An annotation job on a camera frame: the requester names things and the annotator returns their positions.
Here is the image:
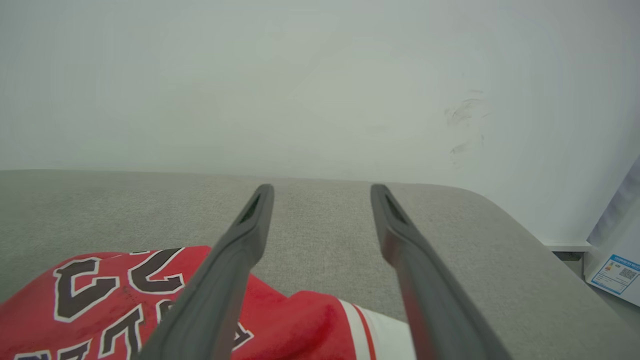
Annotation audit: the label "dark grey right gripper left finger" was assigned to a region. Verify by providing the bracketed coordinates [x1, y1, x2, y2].
[137, 184, 275, 360]

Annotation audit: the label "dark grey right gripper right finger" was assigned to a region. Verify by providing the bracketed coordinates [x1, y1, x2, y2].
[370, 184, 511, 360]

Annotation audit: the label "red basketball jersey white sleeves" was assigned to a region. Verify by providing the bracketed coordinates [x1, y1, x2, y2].
[0, 245, 418, 360]

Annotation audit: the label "blue energy label sticker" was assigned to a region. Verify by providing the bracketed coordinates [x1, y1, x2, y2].
[590, 254, 640, 296]

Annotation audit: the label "white appliance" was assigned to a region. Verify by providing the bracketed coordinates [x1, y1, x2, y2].
[584, 155, 640, 307]

